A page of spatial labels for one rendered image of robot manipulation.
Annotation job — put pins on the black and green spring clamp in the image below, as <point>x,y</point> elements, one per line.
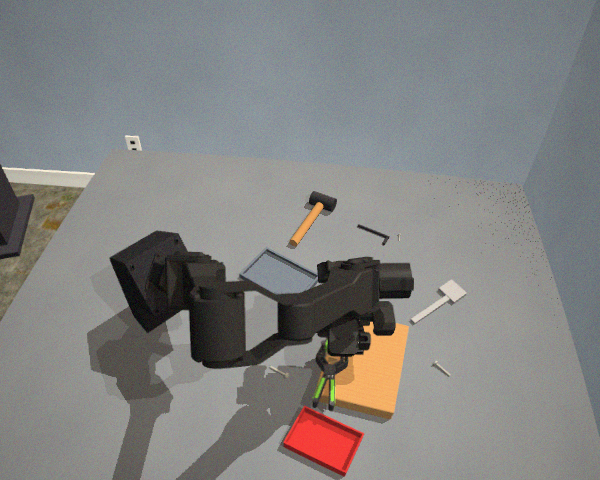
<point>329,370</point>

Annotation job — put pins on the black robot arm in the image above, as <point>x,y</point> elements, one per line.
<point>217,315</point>

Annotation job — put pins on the red shallow tray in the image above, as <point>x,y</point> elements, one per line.
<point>325,438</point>

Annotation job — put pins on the black l-shaped bar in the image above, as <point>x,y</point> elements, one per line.
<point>375,232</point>

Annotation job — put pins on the light wooden board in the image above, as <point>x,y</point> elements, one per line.
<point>370,382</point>

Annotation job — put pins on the mallet with wooden handle and black head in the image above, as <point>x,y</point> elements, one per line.
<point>320,201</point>

